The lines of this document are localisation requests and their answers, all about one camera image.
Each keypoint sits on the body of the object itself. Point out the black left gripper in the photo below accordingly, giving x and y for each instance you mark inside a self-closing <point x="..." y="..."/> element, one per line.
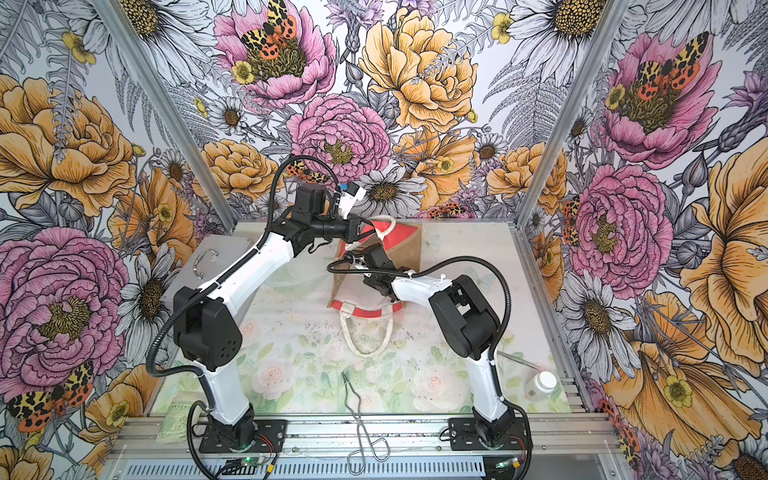
<point x="353" y="232"/>

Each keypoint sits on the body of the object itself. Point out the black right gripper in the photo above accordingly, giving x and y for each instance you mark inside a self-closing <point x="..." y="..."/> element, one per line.
<point x="372" y="282"/>

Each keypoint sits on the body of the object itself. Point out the burlap tote bag red trim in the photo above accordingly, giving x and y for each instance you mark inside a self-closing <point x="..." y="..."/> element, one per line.
<point x="361" y="292"/>

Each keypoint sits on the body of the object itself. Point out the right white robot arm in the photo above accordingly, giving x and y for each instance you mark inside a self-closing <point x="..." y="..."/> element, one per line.
<point x="469" y="324"/>

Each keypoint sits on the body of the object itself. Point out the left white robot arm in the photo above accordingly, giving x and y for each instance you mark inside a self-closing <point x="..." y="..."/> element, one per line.
<point x="207" y="324"/>

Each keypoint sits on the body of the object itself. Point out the silver aluminium case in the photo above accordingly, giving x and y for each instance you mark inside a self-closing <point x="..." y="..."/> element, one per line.
<point x="211" y="258"/>

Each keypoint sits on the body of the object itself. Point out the metal tweezers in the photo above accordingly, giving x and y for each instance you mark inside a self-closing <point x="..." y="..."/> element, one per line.
<point x="520" y="361"/>

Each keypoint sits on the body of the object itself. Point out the metal tongs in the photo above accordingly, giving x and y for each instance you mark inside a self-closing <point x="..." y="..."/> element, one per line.
<point x="378" y="447"/>

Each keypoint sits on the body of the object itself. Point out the white plastic bottle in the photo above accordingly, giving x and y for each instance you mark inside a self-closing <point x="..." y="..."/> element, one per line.
<point x="541" y="385"/>

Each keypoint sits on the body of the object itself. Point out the green patterned packet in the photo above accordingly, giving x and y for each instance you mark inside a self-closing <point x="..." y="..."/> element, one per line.
<point x="176" y="414"/>

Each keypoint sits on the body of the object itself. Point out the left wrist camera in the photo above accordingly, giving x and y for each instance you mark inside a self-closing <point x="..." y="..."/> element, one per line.
<point x="351" y="194"/>

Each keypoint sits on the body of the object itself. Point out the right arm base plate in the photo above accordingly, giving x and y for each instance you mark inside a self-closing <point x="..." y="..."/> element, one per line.
<point x="477" y="434"/>

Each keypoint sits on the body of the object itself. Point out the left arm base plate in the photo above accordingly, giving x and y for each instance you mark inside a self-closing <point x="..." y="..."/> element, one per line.
<point x="248" y="436"/>

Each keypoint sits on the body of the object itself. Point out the aluminium front rail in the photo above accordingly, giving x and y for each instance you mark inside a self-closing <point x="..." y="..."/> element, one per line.
<point x="331" y="437"/>

